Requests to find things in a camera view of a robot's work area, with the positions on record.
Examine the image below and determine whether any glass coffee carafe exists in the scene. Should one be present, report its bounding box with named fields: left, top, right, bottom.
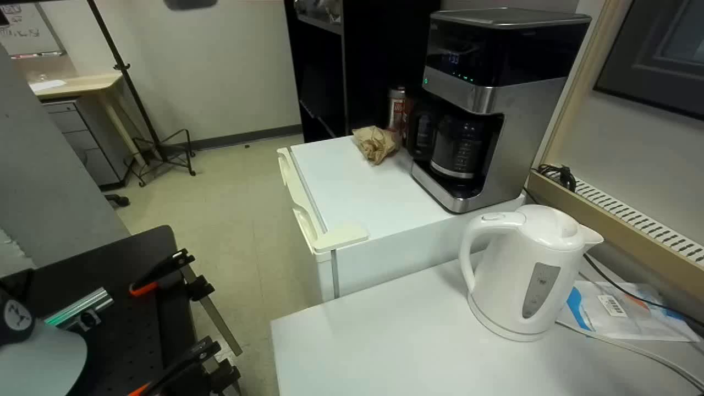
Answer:
left=426, top=109, right=488, bottom=183

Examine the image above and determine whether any black silver coffee maker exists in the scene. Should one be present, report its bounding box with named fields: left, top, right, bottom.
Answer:
left=406, top=6, right=595, bottom=215

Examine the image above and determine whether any white mini fridge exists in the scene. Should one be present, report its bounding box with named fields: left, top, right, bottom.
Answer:
left=274, top=134, right=530, bottom=303

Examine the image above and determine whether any crumpled brown paper bag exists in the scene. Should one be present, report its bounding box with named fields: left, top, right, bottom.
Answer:
left=349, top=123, right=402, bottom=167

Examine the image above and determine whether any brown bottle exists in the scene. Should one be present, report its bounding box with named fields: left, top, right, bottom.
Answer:
left=387, top=84, right=414, bottom=138

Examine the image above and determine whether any black shelf unit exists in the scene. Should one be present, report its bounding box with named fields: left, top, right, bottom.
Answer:
left=282, top=0, right=445, bottom=145

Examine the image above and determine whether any white electric kettle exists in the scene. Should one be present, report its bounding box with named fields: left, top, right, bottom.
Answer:
left=457, top=201, right=604, bottom=342

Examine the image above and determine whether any black tripod stand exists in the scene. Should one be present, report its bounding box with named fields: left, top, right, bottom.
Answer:
left=86, top=0, right=199, bottom=187

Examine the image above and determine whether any orange black clamp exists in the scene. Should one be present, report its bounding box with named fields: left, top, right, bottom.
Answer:
left=126, top=247, right=199, bottom=299
left=126, top=335, right=224, bottom=396

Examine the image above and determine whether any black perforated robot table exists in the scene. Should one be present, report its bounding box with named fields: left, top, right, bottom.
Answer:
left=0, top=225, right=245, bottom=396

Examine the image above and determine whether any gray file cabinet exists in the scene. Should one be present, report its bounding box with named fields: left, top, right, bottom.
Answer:
left=40, top=96, right=133, bottom=190

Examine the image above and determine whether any white slotted radiator vent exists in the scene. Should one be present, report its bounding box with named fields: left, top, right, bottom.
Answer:
left=569, top=178, right=704, bottom=267

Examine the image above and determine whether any light wooden desk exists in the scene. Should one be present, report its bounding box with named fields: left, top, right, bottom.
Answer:
left=28, top=68, right=150, bottom=171

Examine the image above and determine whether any green label strip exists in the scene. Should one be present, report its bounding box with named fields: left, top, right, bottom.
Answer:
left=42, top=286, right=117, bottom=332

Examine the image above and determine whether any gray partition panel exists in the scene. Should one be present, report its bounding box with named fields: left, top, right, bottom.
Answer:
left=0, top=42, right=133, bottom=271

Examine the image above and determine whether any dark framed window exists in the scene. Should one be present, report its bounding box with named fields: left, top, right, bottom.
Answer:
left=592, top=0, right=704, bottom=123

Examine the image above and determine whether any black coiled cable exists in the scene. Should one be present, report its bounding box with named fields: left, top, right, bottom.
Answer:
left=537, top=163, right=579, bottom=194

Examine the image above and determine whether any gray kettle cable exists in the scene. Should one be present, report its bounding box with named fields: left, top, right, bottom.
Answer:
left=555, top=316, right=704, bottom=394

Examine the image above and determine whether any wall whiteboard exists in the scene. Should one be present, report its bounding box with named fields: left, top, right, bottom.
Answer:
left=0, top=0, right=67, bottom=61

